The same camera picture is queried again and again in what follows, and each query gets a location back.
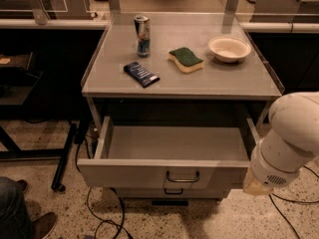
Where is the grey top drawer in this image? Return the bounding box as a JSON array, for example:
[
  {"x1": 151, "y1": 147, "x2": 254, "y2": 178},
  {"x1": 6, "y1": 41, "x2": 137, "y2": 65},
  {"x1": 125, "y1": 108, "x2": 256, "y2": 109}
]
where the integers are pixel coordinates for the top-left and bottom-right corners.
[{"x1": 78, "y1": 118, "x2": 259, "y2": 190}]

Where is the grey drawer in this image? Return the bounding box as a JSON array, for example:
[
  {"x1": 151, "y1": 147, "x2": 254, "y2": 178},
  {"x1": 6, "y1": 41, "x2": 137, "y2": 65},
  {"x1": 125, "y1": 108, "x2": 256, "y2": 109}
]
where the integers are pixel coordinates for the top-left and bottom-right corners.
[
  {"x1": 116, "y1": 188, "x2": 230, "y2": 199},
  {"x1": 78, "y1": 118, "x2": 259, "y2": 190}
]

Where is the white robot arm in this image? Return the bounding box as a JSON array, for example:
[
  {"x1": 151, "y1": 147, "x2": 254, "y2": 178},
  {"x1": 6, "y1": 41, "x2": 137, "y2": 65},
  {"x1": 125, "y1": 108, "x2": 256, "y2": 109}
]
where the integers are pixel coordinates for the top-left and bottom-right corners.
[{"x1": 243, "y1": 92, "x2": 319, "y2": 196}]

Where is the grey middle drawer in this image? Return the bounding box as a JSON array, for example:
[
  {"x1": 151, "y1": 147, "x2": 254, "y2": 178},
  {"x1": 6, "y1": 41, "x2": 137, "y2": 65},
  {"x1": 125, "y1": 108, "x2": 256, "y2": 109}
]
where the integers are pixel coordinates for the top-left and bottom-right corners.
[{"x1": 116, "y1": 188, "x2": 230, "y2": 199}]

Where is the white bowl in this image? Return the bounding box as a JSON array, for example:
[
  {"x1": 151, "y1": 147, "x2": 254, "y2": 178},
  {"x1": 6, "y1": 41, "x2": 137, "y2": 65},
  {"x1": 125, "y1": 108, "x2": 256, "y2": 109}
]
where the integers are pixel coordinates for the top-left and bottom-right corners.
[{"x1": 208, "y1": 36, "x2": 251, "y2": 63}]

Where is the green yellow sponge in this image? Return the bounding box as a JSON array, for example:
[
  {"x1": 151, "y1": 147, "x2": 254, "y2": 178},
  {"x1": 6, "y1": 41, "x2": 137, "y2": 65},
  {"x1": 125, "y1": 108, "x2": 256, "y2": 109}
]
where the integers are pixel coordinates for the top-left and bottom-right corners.
[{"x1": 168, "y1": 47, "x2": 203, "y2": 73}]

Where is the dark blue snack bag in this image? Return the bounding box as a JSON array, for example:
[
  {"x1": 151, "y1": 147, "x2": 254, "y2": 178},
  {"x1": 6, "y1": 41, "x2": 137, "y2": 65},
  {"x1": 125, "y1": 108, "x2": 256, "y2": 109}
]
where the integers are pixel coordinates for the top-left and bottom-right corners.
[{"x1": 124, "y1": 62, "x2": 160, "y2": 88}]

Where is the grey cabinet table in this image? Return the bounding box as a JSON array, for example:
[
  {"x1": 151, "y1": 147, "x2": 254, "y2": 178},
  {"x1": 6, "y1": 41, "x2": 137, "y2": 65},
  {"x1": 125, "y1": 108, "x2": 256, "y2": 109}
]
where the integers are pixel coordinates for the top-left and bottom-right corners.
[{"x1": 82, "y1": 12, "x2": 281, "y2": 127}]

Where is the silver blue energy drink can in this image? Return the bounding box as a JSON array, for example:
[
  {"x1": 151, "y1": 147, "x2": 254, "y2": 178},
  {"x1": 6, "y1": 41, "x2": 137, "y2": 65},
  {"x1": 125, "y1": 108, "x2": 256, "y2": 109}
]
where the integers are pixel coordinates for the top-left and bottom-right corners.
[{"x1": 134, "y1": 15, "x2": 151, "y2": 58}]

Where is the brown shoe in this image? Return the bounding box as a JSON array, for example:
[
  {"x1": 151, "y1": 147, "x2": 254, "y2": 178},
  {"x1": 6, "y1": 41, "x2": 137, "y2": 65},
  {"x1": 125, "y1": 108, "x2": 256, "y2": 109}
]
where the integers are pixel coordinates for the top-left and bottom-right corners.
[
  {"x1": 32, "y1": 212, "x2": 57, "y2": 239},
  {"x1": 17, "y1": 179, "x2": 28, "y2": 192}
]

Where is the brown shoe far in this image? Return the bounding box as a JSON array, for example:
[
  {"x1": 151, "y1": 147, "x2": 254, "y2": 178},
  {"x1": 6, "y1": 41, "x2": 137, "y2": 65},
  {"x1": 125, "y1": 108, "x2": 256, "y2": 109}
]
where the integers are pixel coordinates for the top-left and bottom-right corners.
[{"x1": 17, "y1": 179, "x2": 28, "y2": 192}]

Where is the black floor cable right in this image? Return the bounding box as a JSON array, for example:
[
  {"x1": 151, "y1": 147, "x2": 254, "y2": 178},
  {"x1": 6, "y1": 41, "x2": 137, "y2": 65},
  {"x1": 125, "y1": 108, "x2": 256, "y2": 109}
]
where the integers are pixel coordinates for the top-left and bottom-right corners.
[{"x1": 267, "y1": 164, "x2": 319, "y2": 239}]

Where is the black floor cable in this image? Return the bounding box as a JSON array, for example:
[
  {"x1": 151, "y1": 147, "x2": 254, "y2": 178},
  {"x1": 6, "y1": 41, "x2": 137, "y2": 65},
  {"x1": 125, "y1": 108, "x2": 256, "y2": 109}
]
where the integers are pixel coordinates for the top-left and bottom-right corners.
[
  {"x1": 267, "y1": 164, "x2": 319, "y2": 239},
  {"x1": 74, "y1": 132, "x2": 135, "y2": 239}
]

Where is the black floor cable left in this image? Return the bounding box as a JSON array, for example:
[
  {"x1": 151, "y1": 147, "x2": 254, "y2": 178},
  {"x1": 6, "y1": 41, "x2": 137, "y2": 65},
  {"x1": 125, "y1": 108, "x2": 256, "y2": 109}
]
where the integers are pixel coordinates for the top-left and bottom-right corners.
[{"x1": 74, "y1": 132, "x2": 135, "y2": 239}]

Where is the black side table frame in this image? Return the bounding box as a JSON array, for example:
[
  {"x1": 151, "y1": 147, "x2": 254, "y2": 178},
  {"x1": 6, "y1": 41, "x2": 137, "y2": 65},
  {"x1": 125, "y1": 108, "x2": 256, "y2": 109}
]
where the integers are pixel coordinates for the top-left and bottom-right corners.
[{"x1": 0, "y1": 52, "x2": 78, "y2": 193}]

